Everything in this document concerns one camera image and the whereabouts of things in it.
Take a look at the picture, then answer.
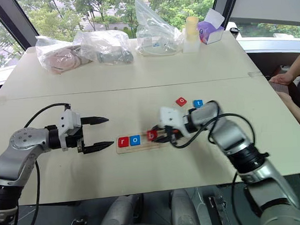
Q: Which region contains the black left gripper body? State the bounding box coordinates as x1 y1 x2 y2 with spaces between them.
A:
65 128 86 155

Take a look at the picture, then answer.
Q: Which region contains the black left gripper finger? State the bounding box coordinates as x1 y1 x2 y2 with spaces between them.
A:
80 115 110 127
82 141 115 155

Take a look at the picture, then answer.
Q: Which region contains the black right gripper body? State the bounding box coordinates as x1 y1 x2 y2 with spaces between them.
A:
157 125 179 145

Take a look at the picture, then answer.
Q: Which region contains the red letter b block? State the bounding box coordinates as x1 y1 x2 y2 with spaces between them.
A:
146 129 159 141

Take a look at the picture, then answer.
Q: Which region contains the wooden letter tray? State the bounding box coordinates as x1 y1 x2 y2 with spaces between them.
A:
115 133 170 155

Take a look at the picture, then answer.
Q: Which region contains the red letter r block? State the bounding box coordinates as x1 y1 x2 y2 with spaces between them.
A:
117 136 130 148

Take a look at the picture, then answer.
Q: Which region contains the red letter o block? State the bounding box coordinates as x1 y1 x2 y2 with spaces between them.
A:
175 97 189 107

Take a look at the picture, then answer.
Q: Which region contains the grey rounded robot leg shell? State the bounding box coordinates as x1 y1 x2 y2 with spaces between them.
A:
98 193 145 225
169 188 202 225

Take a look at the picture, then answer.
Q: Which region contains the person's bare hand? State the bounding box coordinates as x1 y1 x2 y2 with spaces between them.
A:
268 72 297 87

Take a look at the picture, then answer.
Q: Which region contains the plastic bag with grey item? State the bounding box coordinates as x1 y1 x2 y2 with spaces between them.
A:
72 28 134 68

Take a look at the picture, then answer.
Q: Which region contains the plastic bag with pink items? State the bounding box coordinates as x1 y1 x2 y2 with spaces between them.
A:
34 33 94 76

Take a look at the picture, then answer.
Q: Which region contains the white translucent container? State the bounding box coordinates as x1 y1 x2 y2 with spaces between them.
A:
182 28 201 54

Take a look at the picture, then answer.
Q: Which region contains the tall clear plastic bag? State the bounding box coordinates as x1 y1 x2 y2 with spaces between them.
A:
134 0 185 57

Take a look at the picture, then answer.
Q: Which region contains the purple tissue box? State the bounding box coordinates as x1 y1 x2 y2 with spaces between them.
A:
196 8 227 46

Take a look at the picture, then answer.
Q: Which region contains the pale yellow plastic cup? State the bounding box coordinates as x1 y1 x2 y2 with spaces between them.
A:
185 15 200 41

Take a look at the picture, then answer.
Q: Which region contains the person's bare leg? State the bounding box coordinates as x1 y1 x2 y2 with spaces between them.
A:
276 90 300 136

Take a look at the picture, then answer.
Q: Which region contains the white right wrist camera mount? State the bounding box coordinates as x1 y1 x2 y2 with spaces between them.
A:
159 105 191 140

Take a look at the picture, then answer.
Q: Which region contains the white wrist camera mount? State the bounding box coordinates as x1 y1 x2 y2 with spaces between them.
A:
159 105 191 140
56 109 83 151

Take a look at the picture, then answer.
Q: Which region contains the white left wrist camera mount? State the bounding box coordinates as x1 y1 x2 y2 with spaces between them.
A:
56 109 83 151

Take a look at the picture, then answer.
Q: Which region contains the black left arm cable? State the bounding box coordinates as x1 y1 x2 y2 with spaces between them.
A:
21 103 75 225

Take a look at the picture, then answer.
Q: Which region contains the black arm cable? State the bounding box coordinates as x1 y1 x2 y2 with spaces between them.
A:
21 103 75 225
167 99 259 216

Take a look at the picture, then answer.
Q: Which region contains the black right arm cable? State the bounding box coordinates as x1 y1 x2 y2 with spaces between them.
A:
167 99 259 216

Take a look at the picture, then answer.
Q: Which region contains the black window frame bar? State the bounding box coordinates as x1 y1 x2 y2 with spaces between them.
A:
213 0 241 31
0 0 39 53

